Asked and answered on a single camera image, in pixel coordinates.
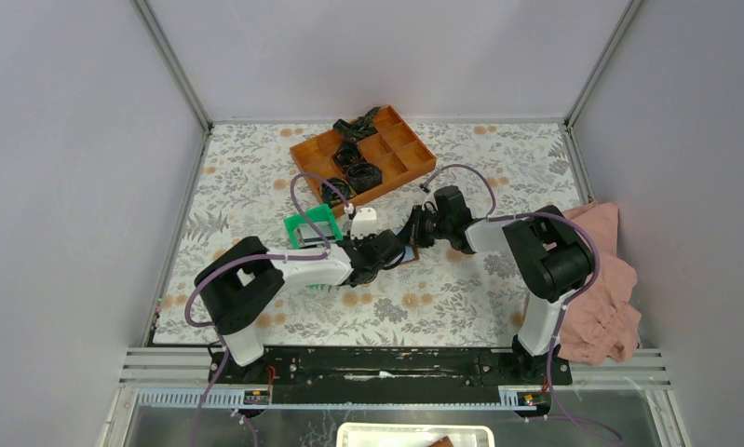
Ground orange wooden compartment tray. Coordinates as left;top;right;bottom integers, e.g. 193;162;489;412
290;105;437;207

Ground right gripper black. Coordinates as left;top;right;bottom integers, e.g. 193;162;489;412
399;206;451;250

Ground black items in tray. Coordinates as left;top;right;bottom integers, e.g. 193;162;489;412
331;106;383;195

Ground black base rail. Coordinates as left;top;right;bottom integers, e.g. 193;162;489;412
209;346;573;405

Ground brown leather card holder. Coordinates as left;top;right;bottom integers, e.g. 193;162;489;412
396;233;419;265

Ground pink crumpled cloth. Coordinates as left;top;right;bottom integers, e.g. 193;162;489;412
559;201;642;365

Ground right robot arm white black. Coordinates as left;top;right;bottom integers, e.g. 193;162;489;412
399;186;600;384

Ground green plastic card box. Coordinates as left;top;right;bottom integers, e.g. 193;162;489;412
282;203;345;249

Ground black coiled cable in tray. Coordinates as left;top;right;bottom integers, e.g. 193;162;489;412
319;178;356;207

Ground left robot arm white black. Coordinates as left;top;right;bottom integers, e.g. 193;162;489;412
193;229;407;383

